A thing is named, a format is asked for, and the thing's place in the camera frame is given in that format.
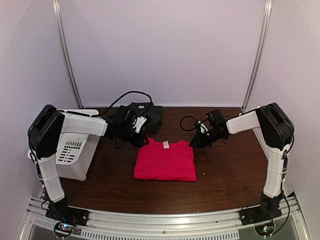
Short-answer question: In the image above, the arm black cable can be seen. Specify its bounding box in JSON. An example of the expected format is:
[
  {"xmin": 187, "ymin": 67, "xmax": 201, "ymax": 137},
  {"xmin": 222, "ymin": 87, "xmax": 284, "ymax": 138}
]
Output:
[
  {"xmin": 180, "ymin": 115, "xmax": 201, "ymax": 132},
  {"xmin": 99, "ymin": 90, "xmax": 155, "ymax": 118}
]

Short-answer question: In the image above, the right round circuit board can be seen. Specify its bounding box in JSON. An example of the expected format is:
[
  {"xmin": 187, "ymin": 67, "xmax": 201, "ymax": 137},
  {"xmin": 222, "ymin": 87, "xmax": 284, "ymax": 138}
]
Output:
[{"xmin": 254, "ymin": 222, "xmax": 275, "ymax": 238}]

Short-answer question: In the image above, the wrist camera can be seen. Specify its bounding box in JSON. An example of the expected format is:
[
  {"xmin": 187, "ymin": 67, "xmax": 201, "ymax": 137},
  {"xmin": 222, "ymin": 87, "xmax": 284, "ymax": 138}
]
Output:
[
  {"xmin": 194, "ymin": 120, "xmax": 208, "ymax": 133},
  {"xmin": 132, "ymin": 116, "xmax": 147, "ymax": 134}
]

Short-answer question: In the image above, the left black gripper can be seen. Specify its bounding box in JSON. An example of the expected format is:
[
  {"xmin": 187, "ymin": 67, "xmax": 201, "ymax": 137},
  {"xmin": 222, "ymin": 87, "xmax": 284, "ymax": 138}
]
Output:
[{"xmin": 119, "ymin": 125, "xmax": 150, "ymax": 149}]

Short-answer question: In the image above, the left aluminium frame post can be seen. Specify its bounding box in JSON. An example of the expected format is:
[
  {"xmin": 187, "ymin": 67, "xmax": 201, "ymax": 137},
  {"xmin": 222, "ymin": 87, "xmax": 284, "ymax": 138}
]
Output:
[{"xmin": 52, "ymin": 0, "xmax": 84, "ymax": 109}]

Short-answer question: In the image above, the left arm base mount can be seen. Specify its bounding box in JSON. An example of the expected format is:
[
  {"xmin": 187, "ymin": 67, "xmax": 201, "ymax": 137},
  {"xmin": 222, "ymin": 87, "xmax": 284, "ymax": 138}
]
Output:
[{"xmin": 45, "ymin": 197, "xmax": 89, "ymax": 226}]

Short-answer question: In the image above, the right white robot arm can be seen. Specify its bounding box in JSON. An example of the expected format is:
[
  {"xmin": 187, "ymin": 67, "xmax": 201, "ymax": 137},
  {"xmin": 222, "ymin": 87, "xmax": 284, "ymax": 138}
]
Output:
[{"xmin": 189, "ymin": 102, "xmax": 295, "ymax": 221}]

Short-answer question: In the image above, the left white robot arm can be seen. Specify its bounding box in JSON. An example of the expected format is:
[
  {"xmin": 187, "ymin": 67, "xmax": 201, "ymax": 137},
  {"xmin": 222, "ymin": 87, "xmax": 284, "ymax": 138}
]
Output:
[{"xmin": 27, "ymin": 104, "xmax": 149, "ymax": 222}]

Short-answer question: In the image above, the red garment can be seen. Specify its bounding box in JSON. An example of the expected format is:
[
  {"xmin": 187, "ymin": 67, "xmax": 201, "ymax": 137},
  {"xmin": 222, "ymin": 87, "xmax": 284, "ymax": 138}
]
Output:
[{"xmin": 133, "ymin": 138, "xmax": 197, "ymax": 182}]

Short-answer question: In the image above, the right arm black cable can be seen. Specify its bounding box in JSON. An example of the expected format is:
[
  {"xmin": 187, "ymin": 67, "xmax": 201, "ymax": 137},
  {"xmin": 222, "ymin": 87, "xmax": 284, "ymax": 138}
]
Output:
[{"xmin": 180, "ymin": 115, "xmax": 201, "ymax": 132}]

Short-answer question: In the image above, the aluminium frame post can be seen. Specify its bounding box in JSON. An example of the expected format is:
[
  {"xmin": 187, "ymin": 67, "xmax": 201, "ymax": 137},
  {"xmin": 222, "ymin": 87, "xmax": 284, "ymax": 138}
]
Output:
[
  {"xmin": 241, "ymin": 0, "xmax": 273, "ymax": 112},
  {"xmin": 52, "ymin": 0, "xmax": 84, "ymax": 109}
]

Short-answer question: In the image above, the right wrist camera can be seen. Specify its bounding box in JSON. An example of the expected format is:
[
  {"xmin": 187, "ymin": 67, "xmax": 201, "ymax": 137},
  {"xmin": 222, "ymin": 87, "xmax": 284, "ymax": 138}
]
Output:
[{"xmin": 194, "ymin": 120, "xmax": 208, "ymax": 133}]

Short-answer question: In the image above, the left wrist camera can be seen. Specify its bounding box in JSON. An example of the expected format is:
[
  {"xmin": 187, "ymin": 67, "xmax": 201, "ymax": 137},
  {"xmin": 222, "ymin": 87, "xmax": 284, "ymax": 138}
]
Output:
[{"xmin": 132, "ymin": 116, "xmax": 147, "ymax": 134}]

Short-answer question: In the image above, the left round circuit board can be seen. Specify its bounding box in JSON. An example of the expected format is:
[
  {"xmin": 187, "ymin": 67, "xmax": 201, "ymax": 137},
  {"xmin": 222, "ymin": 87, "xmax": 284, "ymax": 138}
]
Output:
[{"xmin": 53, "ymin": 221, "xmax": 75, "ymax": 238}]

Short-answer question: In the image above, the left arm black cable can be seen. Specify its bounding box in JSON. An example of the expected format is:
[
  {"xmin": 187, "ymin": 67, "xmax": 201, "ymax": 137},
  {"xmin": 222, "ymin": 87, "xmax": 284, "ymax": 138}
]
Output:
[{"xmin": 99, "ymin": 90, "xmax": 155, "ymax": 118}]

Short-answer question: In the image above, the white plastic laundry bin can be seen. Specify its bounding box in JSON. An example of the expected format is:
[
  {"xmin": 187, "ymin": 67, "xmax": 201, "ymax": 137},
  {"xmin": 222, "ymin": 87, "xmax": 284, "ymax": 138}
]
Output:
[{"xmin": 27, "ymin": 104, "xmax": 107, "ymax": 181}]

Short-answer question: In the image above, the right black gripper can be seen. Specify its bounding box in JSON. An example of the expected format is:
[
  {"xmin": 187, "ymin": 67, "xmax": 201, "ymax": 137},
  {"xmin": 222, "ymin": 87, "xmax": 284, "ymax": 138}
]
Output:
[{"xmin": 190, "ymin": 128, "xmax": 224, "ymax": 148}]

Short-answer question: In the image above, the round circuit board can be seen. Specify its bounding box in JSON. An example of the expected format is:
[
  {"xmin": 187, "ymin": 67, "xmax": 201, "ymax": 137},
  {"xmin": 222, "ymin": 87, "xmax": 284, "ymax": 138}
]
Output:
[
  {"xmin": 53, "ymin": 221, "xmax": 75, "ymax": 238},
  {"xmin": 254, "ymin": 222, "xmax": 275, "ymax": 238}
]

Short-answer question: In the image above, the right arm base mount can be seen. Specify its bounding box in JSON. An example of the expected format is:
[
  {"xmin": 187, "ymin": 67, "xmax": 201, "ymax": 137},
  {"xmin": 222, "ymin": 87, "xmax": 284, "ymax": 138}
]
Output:
[{"xmin": 238, "ymin": 193, "xmax": 283, "ymax": 226}]

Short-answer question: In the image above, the dark pinstriped shirt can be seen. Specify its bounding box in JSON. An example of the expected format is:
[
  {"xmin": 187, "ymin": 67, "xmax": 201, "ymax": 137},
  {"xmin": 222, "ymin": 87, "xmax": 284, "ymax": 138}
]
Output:
[{"xmin": 115, "ymin": 102, "xmax": 163, "ymax": 133}]

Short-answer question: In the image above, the right aluminium frame post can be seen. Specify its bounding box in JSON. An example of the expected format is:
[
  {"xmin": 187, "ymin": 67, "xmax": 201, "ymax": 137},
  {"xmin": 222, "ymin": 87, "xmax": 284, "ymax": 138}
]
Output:
[{"xmin": 241, "ymin": 0, "xmax": 273, "ymax": 112}]

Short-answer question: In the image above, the front aluminium rail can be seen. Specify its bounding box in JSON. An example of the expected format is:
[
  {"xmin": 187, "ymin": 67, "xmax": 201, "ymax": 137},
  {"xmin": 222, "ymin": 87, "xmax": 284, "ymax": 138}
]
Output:
[{"xmin": 17, "ymin": 197, "xmax": 311, "ymax": 240}]

